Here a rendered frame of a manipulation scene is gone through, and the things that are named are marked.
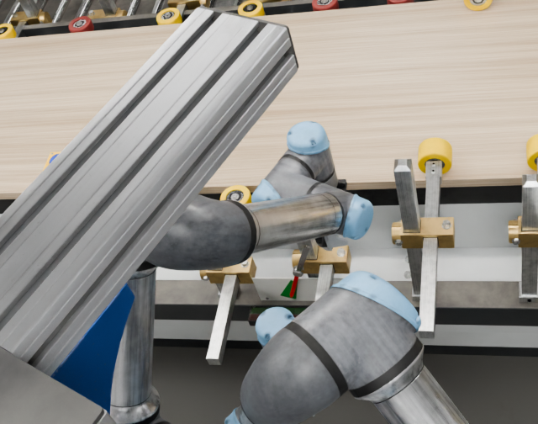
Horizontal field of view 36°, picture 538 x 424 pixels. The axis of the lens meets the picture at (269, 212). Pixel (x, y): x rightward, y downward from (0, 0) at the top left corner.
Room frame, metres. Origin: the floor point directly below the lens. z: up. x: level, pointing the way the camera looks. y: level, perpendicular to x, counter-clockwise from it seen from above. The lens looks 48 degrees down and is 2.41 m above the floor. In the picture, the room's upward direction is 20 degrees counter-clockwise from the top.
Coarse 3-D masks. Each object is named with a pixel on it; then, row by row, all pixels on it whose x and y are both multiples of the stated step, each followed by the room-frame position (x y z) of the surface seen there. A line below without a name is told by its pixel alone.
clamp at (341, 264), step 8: (320, 248) 1.21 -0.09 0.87; (336, 248) 1.19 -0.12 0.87; (344, 248) 1.19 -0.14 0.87; (296, 256) 1.21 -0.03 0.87; (320, 256) 1.19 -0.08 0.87; (328, 256) 1.18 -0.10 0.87; (336, 256) 1.17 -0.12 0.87; (344, 256) 1.16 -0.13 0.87; (296, 264) 1.20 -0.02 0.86; (304, 264) 1.19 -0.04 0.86; (312, 264) 1.18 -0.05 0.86; (320, 264) 1.17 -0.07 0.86; (328, 264) 1.16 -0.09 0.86; (336, 264) 1.16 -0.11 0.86; (344, 264) 1.15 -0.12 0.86; (304, 272) 1.19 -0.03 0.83; (312, 272) 1.18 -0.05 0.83; (336, 272) 1.16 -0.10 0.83; (344, 272) 1.15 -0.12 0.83
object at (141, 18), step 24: (48, 0) 2.98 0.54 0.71; (72, 0) 2.91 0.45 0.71; (96, 0) 2.86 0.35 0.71; (120, 0) 2.80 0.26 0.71; (144, 0) 2.74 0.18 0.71; (168, 0) 2.69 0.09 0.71; (312, 0) 2.20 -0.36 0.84; (360, 0) 2.13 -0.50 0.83; (384, 0) 2.10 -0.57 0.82; (432, 0) 2.03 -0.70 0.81; (48, 24) 2.60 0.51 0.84; (96, 24) 2.51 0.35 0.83; (120, 24) 2.47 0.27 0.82; (144, 24) 2.44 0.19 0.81
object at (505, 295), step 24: (168, 288) 1.39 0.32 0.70; (192, 288) 1.36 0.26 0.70; (216, 288) 1.34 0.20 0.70; (240, 288) 1.31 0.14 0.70; (408, 288) 1.13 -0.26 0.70; (456, 288) 1.09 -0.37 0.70; (480, 288) 1.06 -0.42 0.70; (504, 288) 1.04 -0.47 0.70; (168, 312) 1.34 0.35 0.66; (192, 312) 1.32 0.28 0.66; (216, 312) 1.29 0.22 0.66; (240, 312) 1.26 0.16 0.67; (456, 312) 1.03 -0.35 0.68; (480, 312) 1.01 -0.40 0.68; (504, 312) 0.99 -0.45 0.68; (528, 312) 0.97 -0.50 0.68
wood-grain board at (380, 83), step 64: (448, 0) 1.89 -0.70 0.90; (512, 0) 1.80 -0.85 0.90; (0, 64) 2.37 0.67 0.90; (64, 64) 2.25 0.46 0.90; (128, 64) 2.13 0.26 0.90; (320, 64) 1.82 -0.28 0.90; (384, 64) 1.72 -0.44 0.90; (448, 64) 1.63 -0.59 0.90; (512, 64) 1.55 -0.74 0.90; (0, 128) 2.04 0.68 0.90; (64, 128) 1.94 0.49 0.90; (256, 128) 1.65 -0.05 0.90; (384, 128) 1.49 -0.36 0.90; (448, 128) 1.41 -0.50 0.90; (512, 128) 1.34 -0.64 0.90; (0, 192) 1.76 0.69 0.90
